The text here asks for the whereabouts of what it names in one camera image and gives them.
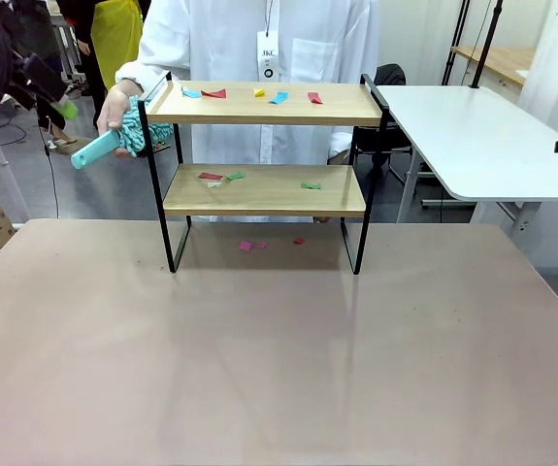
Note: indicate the green bow-shaped paper scrap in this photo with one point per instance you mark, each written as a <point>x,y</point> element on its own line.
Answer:
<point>311,185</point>

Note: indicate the white background desk frame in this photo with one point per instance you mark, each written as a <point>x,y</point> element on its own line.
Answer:
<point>67,48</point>

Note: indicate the wooden background desk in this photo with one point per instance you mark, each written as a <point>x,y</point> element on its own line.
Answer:
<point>506,56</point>

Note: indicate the black stand pole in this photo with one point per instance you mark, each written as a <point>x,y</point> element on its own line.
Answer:
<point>486,43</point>

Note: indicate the yellow paper scrap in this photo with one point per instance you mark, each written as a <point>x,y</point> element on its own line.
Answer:
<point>259,92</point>

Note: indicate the black office chair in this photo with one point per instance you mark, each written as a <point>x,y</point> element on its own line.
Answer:
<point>390,75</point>

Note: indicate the wide red paper scrap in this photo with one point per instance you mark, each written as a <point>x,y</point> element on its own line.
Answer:
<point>214,93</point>

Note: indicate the white metal post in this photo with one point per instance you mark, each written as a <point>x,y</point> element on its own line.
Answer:
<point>4,165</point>

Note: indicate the black tripod stand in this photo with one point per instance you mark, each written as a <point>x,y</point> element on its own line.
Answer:
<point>457,39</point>

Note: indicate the two-tier wooden shelf black frame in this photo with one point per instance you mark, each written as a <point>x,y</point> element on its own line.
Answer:
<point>264,191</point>

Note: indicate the person in yellow apron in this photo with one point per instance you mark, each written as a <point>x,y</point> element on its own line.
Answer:
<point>118,34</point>

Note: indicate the person's right hand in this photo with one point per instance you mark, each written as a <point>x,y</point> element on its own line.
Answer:
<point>112,109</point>

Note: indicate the cyan paper scrap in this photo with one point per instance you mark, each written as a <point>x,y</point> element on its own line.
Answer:
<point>191,92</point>

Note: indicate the white side table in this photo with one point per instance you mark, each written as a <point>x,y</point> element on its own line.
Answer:
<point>472,136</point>

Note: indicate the person in white lab coat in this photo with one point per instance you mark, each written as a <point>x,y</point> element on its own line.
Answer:
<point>225,43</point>

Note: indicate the person's left hand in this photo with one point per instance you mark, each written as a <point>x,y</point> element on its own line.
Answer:
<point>339,156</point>

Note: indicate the teal microfiber duster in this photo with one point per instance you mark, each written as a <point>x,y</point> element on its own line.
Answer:
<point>135,126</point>

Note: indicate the small red paper scrap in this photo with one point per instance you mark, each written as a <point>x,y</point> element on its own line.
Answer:
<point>314,97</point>

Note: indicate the white name badge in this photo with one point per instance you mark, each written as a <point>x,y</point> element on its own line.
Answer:
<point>268,58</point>

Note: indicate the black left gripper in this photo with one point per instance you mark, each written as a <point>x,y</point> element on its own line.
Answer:
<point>38,80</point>

